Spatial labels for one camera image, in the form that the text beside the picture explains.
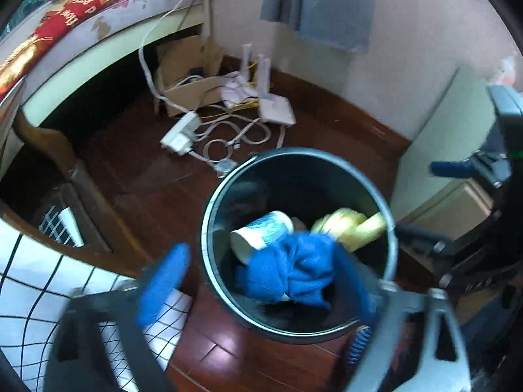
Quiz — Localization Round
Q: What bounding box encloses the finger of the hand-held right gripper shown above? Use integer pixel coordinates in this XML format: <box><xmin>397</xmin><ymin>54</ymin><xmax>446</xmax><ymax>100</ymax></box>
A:
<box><xmin>430</xmin><ymin>151</ymin><xmax>513</xmax><ymax>188</ymax></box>
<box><xmin>396</xmin><ymin>224</ymin><xmax>471</xmax><ymax>260</ymax></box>

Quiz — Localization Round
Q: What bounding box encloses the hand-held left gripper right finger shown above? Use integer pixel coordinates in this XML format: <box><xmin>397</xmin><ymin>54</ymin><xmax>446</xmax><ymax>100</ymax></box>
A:
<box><xmin>333</xmin><ymin>245</ymin><xmax>472</xmax><ymax>392</ymax></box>

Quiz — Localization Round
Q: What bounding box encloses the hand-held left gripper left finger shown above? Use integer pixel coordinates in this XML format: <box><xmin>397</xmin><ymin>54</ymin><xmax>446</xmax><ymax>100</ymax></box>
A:
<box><xmin>45</xmin><ymin>243</ymin><xmax>192</xmax><ymax>392</ymax></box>

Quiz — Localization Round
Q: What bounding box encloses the blue cloth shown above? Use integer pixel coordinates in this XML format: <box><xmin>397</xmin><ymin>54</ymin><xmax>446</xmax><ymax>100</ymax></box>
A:
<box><xmin>235</xmin><ymin>231</ymin><xmax>340</xmax><ymax>309</ymax></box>

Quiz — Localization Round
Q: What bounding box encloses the black round trash bin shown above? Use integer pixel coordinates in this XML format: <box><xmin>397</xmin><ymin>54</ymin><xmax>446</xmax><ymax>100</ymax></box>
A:
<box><xmin>200</xmin><ymin>147</ymin><xmax>399</xmax><ymax>346</ymax></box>

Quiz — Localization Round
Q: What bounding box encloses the pale green board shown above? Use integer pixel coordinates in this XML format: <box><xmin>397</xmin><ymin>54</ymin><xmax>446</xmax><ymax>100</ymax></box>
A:
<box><xmin>392</xmin><ymin>67</ymin><xmax>495</xmax><ymax>221</ymax></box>

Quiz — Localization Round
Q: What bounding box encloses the yellow crumpled plastic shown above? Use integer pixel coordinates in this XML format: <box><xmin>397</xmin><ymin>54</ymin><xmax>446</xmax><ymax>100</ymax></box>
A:
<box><xmin>311</xmin><ymin>207</ymin><xmax>387</xmax><ymax>252</ymax></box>

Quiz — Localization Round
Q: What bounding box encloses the blue printed paper cup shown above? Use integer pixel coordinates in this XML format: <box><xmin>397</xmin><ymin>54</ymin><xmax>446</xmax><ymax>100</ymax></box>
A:
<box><xmin>230</xmin><ymin>210</ymin><xmax>295</xmax><ymax>265</ymax></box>

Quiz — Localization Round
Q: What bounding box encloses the white pump bottle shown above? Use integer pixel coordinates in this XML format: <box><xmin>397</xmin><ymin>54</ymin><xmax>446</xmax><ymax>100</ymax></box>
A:
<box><xmin>488</xmin><ymin>55</ymin><xmax>517</xmax><ymax>86</ymax></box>

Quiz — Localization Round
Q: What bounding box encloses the white grid-pattern cloth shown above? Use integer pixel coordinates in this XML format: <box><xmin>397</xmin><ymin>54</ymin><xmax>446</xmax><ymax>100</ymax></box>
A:
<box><xmin>0</xmin><ymin>204</ymin><xmax>193</xmax><ymax>392</ymax></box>

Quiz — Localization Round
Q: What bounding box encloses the white power strip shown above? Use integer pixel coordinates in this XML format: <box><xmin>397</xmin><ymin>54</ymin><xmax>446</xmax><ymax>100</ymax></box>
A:
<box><xmin>160</xmin><ymin>112</ymin><xmax>201</xmax><ymax>156</ymax></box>

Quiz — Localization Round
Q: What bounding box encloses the dark wooden chair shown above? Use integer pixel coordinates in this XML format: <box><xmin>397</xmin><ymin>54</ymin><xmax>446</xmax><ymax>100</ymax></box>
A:
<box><xmin>0</xmin><ymin>110</ymin><xmax>142</xmax><ymax>280</ymax></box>

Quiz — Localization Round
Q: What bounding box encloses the white router with antennas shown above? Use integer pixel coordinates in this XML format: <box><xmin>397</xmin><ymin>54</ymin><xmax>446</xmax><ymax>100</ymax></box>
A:
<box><xmin>241</xmin><ymin>44</ymin><xmax>297</xmax><ymax>127</ymax></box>

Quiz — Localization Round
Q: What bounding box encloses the white folded paper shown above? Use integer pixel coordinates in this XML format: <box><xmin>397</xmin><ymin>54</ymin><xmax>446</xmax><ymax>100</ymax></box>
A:
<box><xmin>221</xmin><ymin>81</ymin><xmax>256</xmax><ymax>109</ymax></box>

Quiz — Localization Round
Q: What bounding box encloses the grey hanging cloth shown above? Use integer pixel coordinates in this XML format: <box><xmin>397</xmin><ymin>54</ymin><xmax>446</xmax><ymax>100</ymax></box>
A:
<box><xmin>260</xmin><ymin>0</ymin><xmax>379</xmax><ymax>53</ymax></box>

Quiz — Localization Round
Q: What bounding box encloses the brown cardboard box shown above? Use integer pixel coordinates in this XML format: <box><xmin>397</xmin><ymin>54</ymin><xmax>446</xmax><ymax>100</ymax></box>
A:
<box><xmin>155</xmin><ymin>35</ymin><xmax>225</xmax><ymax>117</ymax></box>

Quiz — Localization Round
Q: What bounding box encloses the pale purple mattress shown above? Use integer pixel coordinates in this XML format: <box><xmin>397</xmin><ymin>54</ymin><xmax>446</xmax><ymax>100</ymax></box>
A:
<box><xmin>20</xmin><ymin>0</ymin><xmax>205</xmax><ymax>103</ymax></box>

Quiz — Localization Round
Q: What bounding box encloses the white coiled cable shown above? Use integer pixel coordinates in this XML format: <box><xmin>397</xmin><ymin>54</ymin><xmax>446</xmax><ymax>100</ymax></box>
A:
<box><xmin>190</xmin><ymin>114</ymin><xmax>287</xmax><ymax>178</ymax></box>

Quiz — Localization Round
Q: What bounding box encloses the long white cable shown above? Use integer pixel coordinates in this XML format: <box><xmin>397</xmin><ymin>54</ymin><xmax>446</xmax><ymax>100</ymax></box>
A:
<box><xmin>139</xmin><ymin>0</ymin><xmax>207</xmax><ymax>111</ymax></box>

